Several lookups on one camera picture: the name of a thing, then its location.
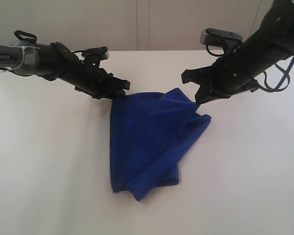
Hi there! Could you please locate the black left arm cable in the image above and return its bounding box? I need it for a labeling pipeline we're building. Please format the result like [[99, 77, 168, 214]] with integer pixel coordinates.
[[13, 29, 39, 45]]

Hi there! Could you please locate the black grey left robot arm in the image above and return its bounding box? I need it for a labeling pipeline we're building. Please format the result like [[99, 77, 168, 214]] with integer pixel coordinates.
[[0, 41, 130, 99]]

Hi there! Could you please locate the right wrist camera, grey-black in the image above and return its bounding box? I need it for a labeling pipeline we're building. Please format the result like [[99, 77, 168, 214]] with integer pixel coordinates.
[[199, 28, 243, 57]]

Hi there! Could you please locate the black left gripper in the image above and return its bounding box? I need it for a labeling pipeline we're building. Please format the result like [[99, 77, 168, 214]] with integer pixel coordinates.
[[50, 42, 130, 99]]

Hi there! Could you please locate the blue microfiber towel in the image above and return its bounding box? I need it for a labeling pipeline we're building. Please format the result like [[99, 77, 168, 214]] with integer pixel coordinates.
[[110, 88, 211, 201]]

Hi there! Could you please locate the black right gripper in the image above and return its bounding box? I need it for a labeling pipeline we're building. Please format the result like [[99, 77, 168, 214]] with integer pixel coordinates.
[[181, 57, 259, 103]]

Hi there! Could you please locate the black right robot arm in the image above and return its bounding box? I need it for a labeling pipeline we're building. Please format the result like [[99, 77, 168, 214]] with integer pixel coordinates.
[[181, 0, 294, 104]]

